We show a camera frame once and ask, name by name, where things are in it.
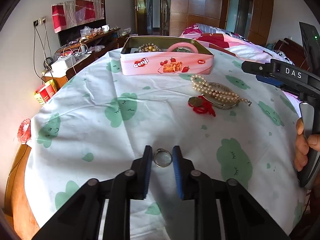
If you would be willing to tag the red and yellow carton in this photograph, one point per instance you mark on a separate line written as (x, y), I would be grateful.
(45, 93)

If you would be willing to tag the frosted glass door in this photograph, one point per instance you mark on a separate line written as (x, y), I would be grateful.
(237, 10)

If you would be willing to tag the wall power socket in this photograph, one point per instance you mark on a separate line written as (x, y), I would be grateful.
(40, 21)

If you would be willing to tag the black television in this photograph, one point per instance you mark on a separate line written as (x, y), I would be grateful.
(72, 36)

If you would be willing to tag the silver oval compact mirror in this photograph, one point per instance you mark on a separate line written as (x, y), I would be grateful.
(222, 87)

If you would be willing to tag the brown wooden wardrobe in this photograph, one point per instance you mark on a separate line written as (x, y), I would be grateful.
(182, 7)

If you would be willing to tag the red patchwork television cover cloth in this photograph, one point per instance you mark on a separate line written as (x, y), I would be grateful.
(75, 12)

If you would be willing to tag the pink and green bangle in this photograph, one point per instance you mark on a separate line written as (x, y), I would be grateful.
(175, 45)

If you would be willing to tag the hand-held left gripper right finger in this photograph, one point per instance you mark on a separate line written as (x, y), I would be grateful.
(178, 172)

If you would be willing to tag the wooden bed headboard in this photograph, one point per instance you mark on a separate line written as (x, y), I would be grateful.
(287, 48)

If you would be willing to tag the brown wooden door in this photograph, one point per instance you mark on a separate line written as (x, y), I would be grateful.
(141, 10)

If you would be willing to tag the red knot coin charm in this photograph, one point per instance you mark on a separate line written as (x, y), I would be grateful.
(200, 110)

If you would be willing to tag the patchwork quilt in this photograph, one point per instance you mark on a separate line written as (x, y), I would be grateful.
(220, 38)

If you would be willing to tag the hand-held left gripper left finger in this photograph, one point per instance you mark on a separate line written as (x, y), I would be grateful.
(147, 170)

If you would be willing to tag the white cardboard box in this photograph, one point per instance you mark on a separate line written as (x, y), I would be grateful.
(63, 63)

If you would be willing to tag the clear plastic bag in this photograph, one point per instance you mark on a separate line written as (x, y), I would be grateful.
(86, 31)

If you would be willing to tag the person's right hand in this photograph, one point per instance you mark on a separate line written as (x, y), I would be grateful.
(301, 142)

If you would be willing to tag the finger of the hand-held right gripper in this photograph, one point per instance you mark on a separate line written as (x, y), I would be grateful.
(255, 68)
(268, 81)

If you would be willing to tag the white mug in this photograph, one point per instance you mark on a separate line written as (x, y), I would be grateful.
(105, 27)

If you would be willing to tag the pink biscuit tin box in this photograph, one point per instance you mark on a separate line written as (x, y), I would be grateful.
(150, 65)

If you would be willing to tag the white cloud print tablecloth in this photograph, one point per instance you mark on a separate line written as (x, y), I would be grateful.
(150, 120)

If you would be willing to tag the dark wooden television cabinet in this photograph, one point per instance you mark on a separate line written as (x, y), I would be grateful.
(82, 65)

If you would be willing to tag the red patterned plastic wrapper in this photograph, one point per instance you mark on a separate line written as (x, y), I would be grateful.
(23, 130)

